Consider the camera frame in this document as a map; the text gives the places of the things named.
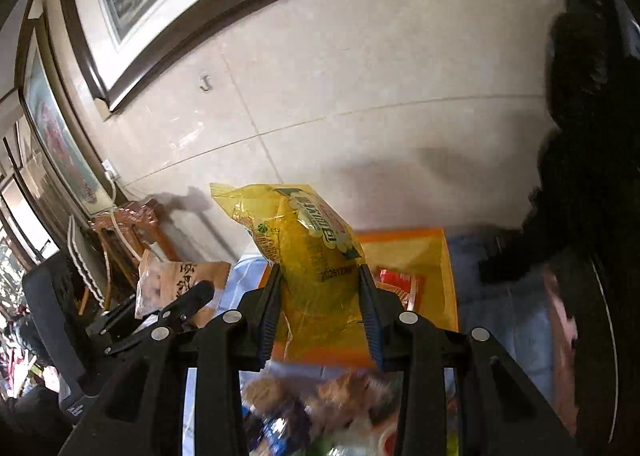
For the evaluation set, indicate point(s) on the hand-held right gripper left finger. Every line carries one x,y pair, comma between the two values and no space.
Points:
272,308

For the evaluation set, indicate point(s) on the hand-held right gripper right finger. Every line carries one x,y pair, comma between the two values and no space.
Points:
369,308

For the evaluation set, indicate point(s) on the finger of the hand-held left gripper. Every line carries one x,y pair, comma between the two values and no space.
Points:
190,297
125,342

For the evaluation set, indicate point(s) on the yellow snack packet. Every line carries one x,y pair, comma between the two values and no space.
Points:
310,256

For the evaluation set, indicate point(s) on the orange cardboard box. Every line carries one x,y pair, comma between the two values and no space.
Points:
425,256

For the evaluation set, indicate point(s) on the red snack packet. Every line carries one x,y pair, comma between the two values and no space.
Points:
400,286

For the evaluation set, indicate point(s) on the carved wooden chair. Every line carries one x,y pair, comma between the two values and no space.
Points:
135,226

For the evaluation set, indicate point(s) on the white lace cloth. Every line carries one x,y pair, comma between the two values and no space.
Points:
80,256

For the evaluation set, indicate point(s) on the clear packet of biscuits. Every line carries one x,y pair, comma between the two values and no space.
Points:
325,401

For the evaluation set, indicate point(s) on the light blue cloth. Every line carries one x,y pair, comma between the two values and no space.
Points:
500,286

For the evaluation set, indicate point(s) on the pink cushion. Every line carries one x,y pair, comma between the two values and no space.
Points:
560,326

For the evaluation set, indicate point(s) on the framed red floral picture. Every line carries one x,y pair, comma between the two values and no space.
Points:
55,136

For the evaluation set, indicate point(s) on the black furry plush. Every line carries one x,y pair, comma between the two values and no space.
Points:
580,136

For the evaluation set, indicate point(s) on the white wall socket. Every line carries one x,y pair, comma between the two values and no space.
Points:
108,167

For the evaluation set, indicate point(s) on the metal wall hook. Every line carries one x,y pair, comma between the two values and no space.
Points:
204,82

